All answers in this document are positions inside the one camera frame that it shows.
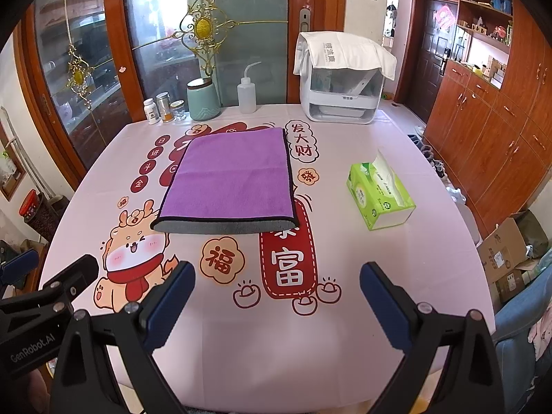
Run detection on purple grey microfiber towel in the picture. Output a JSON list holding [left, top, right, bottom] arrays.
[[151, 127, 299, 235]]

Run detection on person leg blue jeans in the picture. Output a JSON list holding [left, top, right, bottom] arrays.
[[492, 267, 551, 413]]

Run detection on cardboard box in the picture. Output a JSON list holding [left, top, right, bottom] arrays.
[[477, 217, 539, 310]]

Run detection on white pill bottle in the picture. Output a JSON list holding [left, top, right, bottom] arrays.
[[143, 98, 160, 124]]

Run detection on small glass jar gold lid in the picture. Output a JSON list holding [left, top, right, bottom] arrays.
[[170, 100, 187, 124]]

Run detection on silver metal tin can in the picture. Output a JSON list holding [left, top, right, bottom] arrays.
[[155, 92, 174, 124]]

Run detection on pink printed tablecloth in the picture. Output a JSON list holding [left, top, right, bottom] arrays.
[[42, 105, 494, 413]]

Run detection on teal ceramic canister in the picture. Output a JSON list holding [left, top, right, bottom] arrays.
[[187, 78, 221, 121]]

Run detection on green tissue box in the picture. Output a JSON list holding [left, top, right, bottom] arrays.
[[346, 151, 416, 231]]

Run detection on clear squeeze wash bottle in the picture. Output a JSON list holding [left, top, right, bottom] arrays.
[[237, 62, 260, 114]]

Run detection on white countertop appliance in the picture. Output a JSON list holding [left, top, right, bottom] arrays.
[[299, 67, 385, 124]]

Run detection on white cloth cover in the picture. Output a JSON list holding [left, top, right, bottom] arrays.
[[293, 31, 397, 80]]

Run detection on dark brown entry door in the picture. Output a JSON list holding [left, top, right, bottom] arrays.
[[407, 0, 457, 124]]

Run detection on glass sliding door wooden frame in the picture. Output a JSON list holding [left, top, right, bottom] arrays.
[[12, 0, 345, 187]]

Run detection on wooden cabinet wall unit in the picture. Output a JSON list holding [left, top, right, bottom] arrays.
[[424, 0, 551, 235]]

